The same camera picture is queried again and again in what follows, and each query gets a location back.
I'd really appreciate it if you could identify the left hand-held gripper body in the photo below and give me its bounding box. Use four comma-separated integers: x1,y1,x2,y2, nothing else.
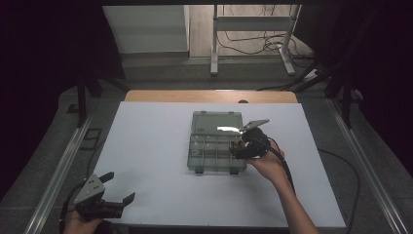
73,174,125,222

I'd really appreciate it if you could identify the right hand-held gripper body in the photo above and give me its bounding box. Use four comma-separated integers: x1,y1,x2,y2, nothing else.
239,118,272,160

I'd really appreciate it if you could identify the clear plastic compartment box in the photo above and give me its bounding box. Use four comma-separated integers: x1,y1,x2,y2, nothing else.
187,110,248,176

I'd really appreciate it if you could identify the person's right hand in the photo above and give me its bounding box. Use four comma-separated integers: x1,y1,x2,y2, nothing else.
245,142,290,188

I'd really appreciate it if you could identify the person's left hand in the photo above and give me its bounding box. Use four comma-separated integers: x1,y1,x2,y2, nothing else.
62,210,105,234

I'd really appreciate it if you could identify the white board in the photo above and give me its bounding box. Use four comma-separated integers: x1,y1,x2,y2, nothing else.
93,100,347,229

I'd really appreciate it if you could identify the wooden table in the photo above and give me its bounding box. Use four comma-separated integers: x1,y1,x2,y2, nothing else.
125,90,299,104

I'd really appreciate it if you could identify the black stand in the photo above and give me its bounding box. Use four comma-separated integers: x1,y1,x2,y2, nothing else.
66,62,131,129
257,59,363,130

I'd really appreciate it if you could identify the white power strip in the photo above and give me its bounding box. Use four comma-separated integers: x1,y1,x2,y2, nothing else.
302,68,321,83

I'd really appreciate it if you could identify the white cabinet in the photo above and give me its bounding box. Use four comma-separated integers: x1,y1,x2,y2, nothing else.
102,4,190,55

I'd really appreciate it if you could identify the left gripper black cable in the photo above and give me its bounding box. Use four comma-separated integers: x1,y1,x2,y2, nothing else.
57,179,87,226

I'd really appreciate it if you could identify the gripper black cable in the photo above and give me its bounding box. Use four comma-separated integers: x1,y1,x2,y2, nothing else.
57,179,87,226
266,136,297,196

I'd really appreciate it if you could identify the aluminium rail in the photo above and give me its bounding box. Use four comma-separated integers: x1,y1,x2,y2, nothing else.
325,97,411,234
23,111,95,234

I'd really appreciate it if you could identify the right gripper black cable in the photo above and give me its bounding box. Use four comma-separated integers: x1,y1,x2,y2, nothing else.
266,136,297,196

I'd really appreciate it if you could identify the tangle of black cables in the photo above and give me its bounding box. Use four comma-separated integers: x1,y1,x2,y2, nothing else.
216,4,315,61

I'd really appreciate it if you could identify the black floor cable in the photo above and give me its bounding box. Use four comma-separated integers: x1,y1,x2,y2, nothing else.
317,147,362,234

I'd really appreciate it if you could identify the white desk frame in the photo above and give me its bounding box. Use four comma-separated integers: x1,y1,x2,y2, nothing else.
209,4,303,77

